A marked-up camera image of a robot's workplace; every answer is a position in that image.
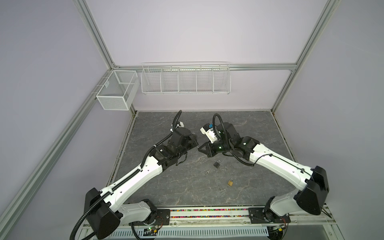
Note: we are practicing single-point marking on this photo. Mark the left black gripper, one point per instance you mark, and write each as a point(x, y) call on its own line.
point(194, 142)

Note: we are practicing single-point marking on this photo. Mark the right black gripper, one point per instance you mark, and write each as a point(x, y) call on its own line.
point(209, 151)

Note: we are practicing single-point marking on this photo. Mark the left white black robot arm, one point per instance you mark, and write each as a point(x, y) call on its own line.
point(105, 210)

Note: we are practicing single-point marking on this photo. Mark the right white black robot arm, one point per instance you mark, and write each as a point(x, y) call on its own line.
point(311, 184)

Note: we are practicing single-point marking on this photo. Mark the dark grey padlock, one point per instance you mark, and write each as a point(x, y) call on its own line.
point(217, 164)

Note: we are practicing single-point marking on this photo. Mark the white mesh box basket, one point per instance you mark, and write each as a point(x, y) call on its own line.
point(119, 90)

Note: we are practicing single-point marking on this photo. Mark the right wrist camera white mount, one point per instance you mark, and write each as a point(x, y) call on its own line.
point(208, 131)

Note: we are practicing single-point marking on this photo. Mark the white wire shelf basket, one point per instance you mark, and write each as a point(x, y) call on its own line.
point(186, 78)

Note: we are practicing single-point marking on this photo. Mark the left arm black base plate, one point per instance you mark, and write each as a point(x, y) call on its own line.
point(160, 217)

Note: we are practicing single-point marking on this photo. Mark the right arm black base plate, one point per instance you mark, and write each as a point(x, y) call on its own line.
point(258, 216)

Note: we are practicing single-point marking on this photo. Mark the white vented cable duct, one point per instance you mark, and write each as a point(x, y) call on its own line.
point(203, 233)

